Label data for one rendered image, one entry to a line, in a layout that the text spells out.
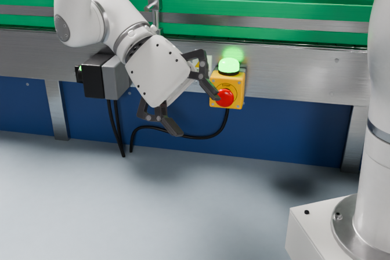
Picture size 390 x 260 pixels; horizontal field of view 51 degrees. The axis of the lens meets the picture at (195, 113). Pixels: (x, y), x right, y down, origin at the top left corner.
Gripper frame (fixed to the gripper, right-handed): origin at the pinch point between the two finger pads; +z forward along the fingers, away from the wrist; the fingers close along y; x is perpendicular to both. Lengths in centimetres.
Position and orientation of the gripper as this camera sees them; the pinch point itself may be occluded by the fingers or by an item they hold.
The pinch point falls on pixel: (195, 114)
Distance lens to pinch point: 69.9
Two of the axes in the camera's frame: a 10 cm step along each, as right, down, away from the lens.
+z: 6.2, 7.4, -2.6
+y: -7.0, 6.7, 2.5
